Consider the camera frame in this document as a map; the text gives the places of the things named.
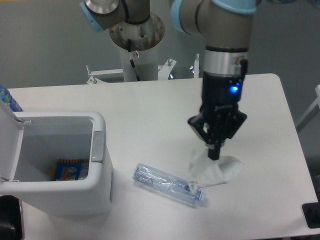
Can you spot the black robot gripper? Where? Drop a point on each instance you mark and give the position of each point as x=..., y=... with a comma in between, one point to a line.
x=220, y=109

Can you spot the white paper tissue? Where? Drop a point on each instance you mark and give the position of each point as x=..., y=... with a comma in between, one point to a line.
x=204, y=172

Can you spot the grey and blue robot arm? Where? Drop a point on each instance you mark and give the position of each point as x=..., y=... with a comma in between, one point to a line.
x=226, y=26

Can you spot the white plastic trash can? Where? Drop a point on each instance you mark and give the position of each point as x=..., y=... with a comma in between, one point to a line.
x=50, y=136

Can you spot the white trash can lid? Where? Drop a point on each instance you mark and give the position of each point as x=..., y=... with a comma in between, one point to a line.
x=11, y=136

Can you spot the blue patterned cylinder can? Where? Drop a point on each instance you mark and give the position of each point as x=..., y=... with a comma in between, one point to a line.
x=9, y=101

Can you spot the clear plastic water bottle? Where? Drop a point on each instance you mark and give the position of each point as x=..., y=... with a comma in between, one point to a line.
x=168, y=184

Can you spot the black clamp bottom right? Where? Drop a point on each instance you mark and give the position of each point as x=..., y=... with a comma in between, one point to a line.
x=311, y=213

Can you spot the blue and orange snack wrapper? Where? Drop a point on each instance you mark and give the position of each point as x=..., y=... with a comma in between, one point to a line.
x=70, y=170

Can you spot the black device bottom left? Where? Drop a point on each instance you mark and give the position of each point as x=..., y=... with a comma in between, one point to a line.
x=11, y=227

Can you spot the white bracket with bolt right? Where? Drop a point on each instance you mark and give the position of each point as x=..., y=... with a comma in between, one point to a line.
x=195, y=68

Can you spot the white bracket with bolt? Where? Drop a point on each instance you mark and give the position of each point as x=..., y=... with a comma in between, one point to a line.
x=104, y=76
x=195, y=68
x=165, y=70

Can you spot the white bracket with bolt middle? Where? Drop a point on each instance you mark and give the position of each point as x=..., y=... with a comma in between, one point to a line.
x=165, y=70

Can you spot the white metal frame right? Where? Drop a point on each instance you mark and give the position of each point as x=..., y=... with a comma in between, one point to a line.
x=310, y=112

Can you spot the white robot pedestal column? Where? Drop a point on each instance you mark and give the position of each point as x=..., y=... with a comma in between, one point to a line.
x=138, y=48

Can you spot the white bracket with bolt left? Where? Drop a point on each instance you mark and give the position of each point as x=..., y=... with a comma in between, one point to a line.
x=104, y=76

